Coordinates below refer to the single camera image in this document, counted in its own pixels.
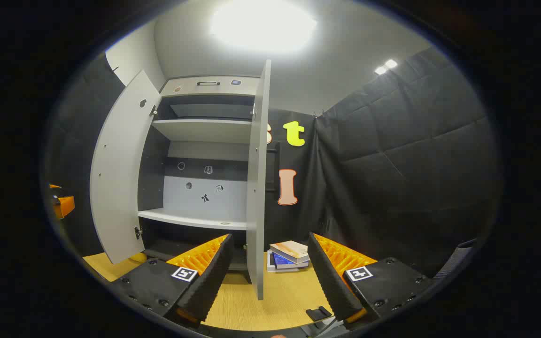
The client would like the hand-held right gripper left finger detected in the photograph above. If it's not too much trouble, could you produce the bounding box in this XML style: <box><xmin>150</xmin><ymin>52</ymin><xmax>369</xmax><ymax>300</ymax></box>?
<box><xmin>108</xmin><ymin>233</ymin><xmax>234</xmax><ymax>324</ymax></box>

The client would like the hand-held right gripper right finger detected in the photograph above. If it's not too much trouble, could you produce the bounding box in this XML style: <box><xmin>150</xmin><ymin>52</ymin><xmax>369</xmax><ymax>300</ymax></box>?
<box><xmin>307</xmin><ymin>232</ymin><xmax>435</xmax><ymax>324</ymax></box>

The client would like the grey shoe cabinet door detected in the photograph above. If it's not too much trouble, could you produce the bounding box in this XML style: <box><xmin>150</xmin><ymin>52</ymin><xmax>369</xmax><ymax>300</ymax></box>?
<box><xmin>90</xmin><ymin>69</ymin><xmax>162</xmax><ymax>264</ymax></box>
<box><xmin>246</xmin><ymin>59</ymin><xmax>281</xmax><ymax>301</ymax></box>

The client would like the grey shoe cabinet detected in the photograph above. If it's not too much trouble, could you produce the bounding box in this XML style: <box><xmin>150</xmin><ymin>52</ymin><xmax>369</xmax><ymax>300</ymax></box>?
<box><xmin>137</xmin><ymin>75</ymin><xmax>264</xmax><ymax>275</ymax></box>

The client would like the black table clamp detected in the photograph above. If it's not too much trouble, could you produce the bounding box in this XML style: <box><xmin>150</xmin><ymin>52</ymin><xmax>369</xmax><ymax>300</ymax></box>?
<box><xmin>306</xmin><ymin>306</ymin><xmax>333</xmax><ymax>323</ymax></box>

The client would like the blue book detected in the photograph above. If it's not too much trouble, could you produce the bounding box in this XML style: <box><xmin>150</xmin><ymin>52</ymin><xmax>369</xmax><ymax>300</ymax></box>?
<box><xmin>273</xmin><ymin>253</ymin><xmax>309</xmax><ymax>269</ymax></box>

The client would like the grey ribbed tube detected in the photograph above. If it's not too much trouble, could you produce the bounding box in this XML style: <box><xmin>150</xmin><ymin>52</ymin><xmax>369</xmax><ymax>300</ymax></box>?
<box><xmin>435</xmin><ymin>239</ymin><xmax>478</xmax><ymax>280</ymax></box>

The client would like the black backdrop cloth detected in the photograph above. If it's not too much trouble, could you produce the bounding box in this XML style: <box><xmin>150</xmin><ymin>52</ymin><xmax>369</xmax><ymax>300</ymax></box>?
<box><xmin>45</xmin><ymin>47</ymin><xmax>503</xmax><ymax>280</ymax></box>

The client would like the small ceiling light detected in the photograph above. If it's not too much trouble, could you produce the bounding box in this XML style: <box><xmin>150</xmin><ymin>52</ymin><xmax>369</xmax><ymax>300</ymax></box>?
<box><xmin>375</xmin><ymin>59</ymin><xmax>399</xmax><ymax>76</ymax></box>

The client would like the large ceiling light panel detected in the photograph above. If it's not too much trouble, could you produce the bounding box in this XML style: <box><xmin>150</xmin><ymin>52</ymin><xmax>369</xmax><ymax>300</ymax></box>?
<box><xmin>209</xmin><ymin>0</ymin><xmax>318</xmax><ymax>53</ymax></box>

